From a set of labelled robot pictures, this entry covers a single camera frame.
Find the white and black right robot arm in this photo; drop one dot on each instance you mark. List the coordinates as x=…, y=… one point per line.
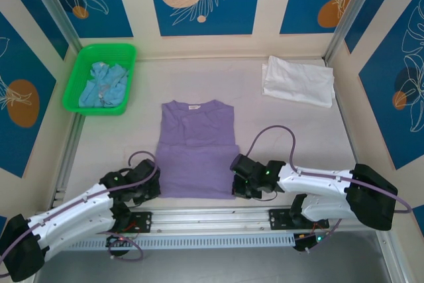
x=314, y=178

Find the aluminium side rail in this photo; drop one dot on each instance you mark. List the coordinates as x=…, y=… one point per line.
x=64, y=163

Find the aluminium frame rail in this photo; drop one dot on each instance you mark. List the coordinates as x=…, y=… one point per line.
x=205, y=220

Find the purple t-shirt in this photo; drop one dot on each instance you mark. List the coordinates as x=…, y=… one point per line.
x=198, y=163

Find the green plastic basket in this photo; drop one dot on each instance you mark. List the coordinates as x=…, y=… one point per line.
x=74, y=77

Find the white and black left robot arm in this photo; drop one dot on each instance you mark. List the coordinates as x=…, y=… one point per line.
x=73, y=210

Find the aluminium frame post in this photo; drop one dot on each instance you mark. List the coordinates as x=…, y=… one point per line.
x=53, y=1
x=351, y=11

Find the white t-shirt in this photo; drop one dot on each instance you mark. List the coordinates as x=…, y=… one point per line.
x=298, y=84

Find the light blue t-shirt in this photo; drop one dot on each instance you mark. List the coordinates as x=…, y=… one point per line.
x=102, y=87

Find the blue floral wall panel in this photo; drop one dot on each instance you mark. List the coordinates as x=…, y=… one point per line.
x=20, y=64
x=109, y=14
x=205, y=21
x=391, y=114
x=377, y=1
x=30, y=8
x=301, y=4

